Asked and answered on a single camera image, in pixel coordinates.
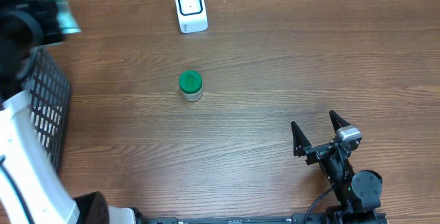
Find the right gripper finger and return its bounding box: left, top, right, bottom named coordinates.
left=291, top=121, right=311, bottom=157
left=329, top=110, right=351, bottom=133

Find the green lid jar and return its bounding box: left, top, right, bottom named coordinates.
left=179, top=70, right=204, bottom=102

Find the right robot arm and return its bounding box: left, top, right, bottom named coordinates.
left=291, top=110, right=388, bottom=224

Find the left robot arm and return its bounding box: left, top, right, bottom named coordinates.
left=1, top=0, right=141, bottom=224

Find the white barcode scanner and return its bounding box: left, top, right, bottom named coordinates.
left=175, top=0, right=208, bottom=34

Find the grey plastic mesh basket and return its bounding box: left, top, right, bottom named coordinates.
left=23, top=48, right=72, bottom=172

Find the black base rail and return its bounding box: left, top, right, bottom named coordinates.
left=135, top=214, right=388, bottom=224

